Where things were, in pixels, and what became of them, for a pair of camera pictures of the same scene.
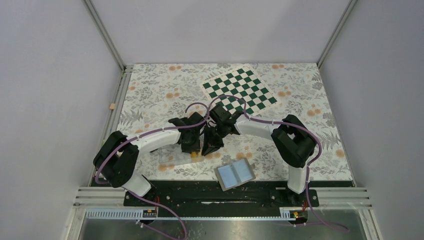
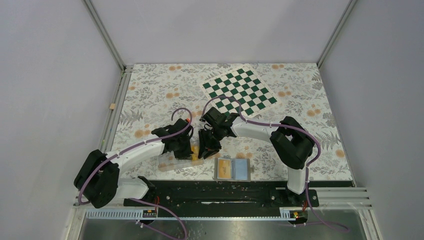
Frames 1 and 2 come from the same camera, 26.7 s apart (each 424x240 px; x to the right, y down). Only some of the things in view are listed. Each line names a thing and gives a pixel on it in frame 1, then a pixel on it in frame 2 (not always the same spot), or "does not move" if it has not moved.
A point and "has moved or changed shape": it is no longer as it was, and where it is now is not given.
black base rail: (210, 193) does not move
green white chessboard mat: (244, 83) does not move
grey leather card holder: (235, 174) has moved or changed shape
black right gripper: (210, 144) does not move
